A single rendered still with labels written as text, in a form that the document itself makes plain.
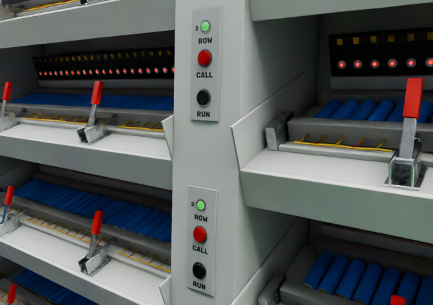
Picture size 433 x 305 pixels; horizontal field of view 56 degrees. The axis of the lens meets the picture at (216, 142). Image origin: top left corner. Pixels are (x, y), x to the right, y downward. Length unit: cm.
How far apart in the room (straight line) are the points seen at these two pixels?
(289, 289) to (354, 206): 16
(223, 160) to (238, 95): 7
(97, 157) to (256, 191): 26
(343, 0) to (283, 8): 6
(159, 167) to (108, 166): 10
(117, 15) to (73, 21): 10
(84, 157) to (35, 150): 13
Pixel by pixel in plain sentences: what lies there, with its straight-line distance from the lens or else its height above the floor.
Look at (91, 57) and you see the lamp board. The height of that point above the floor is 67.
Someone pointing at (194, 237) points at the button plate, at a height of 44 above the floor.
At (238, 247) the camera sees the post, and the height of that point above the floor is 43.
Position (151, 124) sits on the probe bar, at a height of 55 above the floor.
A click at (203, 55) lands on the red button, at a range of 45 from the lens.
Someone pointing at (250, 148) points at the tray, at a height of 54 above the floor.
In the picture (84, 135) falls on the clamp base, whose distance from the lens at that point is 64.
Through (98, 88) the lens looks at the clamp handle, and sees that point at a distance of 63.
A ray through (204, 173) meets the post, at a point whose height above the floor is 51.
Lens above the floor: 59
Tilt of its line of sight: 6 degrees down
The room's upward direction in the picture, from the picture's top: 2 degrees clockwise
